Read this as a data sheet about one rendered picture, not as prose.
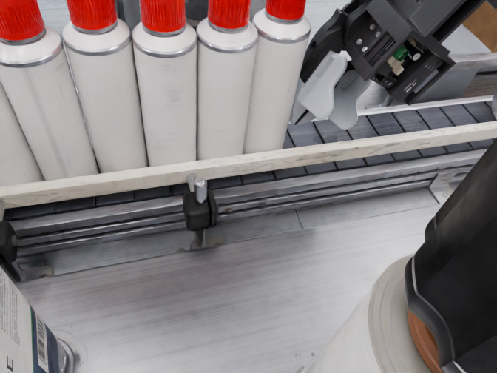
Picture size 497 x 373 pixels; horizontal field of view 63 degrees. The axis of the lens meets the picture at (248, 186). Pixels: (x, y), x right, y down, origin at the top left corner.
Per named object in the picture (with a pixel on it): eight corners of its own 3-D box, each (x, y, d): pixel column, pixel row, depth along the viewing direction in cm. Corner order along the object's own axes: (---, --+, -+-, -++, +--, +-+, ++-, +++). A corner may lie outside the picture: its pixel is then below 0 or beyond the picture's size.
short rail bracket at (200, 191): (188, 264, 43) (186, 196, 34) (183, 240, 45) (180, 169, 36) (217, 258, 44) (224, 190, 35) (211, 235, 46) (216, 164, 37)
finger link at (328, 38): (292, 77, 40) (357, -1, 35) (288, 68, 41) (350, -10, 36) (325, 92, 42) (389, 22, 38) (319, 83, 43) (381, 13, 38)
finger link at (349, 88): (308, 153, 42) (373, 87, 37) (290, 115, 46) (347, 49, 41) (328, 160, 44) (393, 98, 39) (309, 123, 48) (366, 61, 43)
